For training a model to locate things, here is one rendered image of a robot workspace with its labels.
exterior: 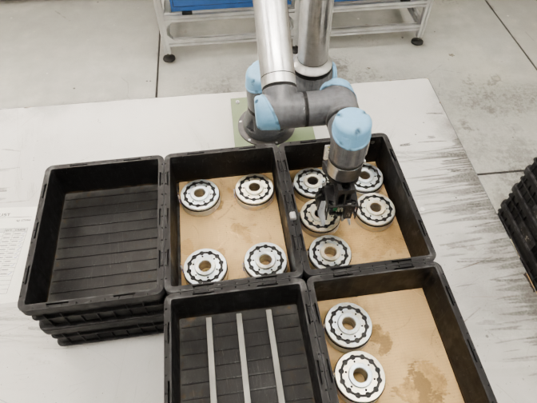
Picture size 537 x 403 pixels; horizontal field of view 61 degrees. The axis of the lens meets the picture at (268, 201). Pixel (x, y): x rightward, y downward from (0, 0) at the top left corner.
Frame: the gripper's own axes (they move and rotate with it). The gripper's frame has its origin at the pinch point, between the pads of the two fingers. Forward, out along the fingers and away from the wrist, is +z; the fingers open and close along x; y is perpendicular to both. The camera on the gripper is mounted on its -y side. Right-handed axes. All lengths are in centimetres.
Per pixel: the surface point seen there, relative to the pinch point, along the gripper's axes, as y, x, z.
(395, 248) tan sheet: 9.3, 14.8, 2.1
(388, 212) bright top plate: 0.5, 14.3, -1.1
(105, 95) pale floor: -153, -108, 85
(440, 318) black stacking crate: 29.1, 19.8, -1.1
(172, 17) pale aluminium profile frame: -186, -66, 55
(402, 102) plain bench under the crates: -59, 35, 15
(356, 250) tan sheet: 9.5, 5.1, 2.0
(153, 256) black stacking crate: 8.7, -45.2, 2.0
